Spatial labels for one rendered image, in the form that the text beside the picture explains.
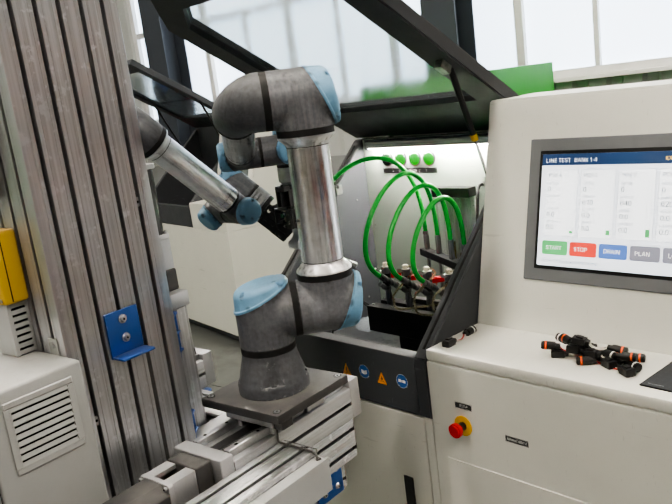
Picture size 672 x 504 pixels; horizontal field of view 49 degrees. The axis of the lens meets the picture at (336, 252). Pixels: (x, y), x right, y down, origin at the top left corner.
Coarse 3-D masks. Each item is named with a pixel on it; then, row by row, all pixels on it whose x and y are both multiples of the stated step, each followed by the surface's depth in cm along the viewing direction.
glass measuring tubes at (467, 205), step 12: (432, 192) 236; (444, 192) 232; (456, 192) 229; (468, 192) 226; (468, 204) 228; (456, 216) 232; (468, 216) 229; (444, 228) 237; (456, 228) 236; (468, 228) 230; (444, 240) 238; (456, 240) 237; (444, 252) 239; (456, 252) 237
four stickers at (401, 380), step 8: (344, 368) 209; (360, 368) 204; (368, 368) 201; (360, 376) 205; (368, 376) 202; (376, 376) 200; (384, 376) 197; (400, 376) 193; (384, 384) 198; (400, 384) 194
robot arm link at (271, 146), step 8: (264, 136) 184; (272, 136) 183; (264, 144) 181; (272, 144) 181; (280, 144) 180; (264, 152) 181; (272, 152) 181; (280, 152) 180; (264, 160) 182; (272, 160) 182; (280, 160) 183
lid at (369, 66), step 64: (192, 0) 187; (256, 0) 182; (320, 0) 173; (384, 0) 164; (256, 64) 222; (320, 64) 211; (384, 64) 200; (448, 64) 185; (384, 128) 246; (448, 128) 230
